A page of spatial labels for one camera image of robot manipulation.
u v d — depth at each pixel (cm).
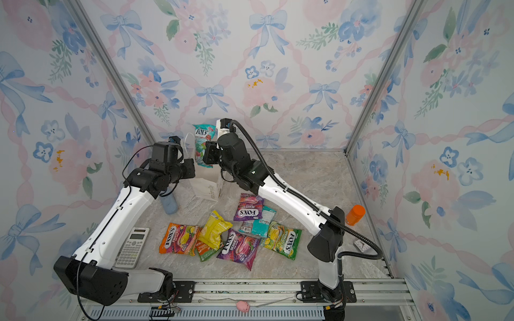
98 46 77
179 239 84
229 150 50
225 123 58
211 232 83
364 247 83
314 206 46
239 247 82
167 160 56
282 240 84
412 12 69
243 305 70
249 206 92
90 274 38
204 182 75
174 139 65
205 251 82
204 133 69
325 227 44
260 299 74
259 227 88
